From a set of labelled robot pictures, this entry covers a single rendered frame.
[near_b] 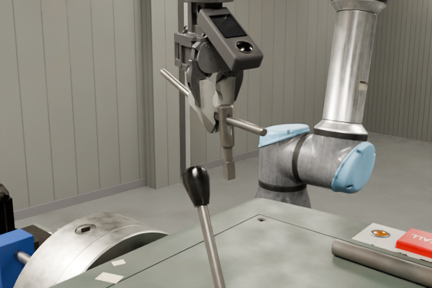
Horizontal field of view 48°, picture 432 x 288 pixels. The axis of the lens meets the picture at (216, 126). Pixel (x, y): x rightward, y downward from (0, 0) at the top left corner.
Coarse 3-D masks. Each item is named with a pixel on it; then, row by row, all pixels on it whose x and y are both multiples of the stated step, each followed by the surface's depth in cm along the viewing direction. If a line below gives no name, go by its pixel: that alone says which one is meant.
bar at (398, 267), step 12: (336, 240) 66; (336, 252) 65; (348, 252) 64; (360, 252) 63; (372, 252) 62; (372, 264) 62; (384, 264) 61; (396, 264) 60; (408, 264) 59; (408, 276) 59; (420, 276) 58
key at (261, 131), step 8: (160, 72) 91; (168, 80) 88; (176, 80) 86; (184, 88) 83; (216, 112) 74; (232, 120) 70; (240, 120) 68; (240, 128) 68; (248, 128) 66; (256, 128) 64; (264, 128) 64
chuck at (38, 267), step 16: (80, 224) 81; (96, 224) 81; (112, 224) 81; (128, 224) 82; (144, 224) 84; (48, 240) 79; (64, 240) 78; (80, 240) 77; (32, 256) 78; (48, 256) 76; (64, 256) 75; (32, 272) 75; (48, 272) 74
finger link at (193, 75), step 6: (192, 60) 70; (192, 66) 70; (198, 66) 71; (186, 72) 72; (192, 72) 70; (198, 72) 71; (186, 78) 72; (192, 78) 71; (198, 78) 71; (204, 78) 72; (192, 84) 71; (198, 84) 71; (192, 90) 71; (198, 90) 72; (198, 96) 72; (198, 102) 72
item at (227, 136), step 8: (224, 104) 72; (224, 112) 71; (232, 112) 72; (224, 120) 71; (224, 128) 72; (232, 128) 72; (224, 136) 72; (232, 136) 72; (224, 144) 72; (232, 144) 72; (224, 152) 73; (232, 152) 73; (224, 160) 74; (232, 160) 74; (224, 168) 74; (232, 168) 74; (224, 176) 74; (232, 176) 74
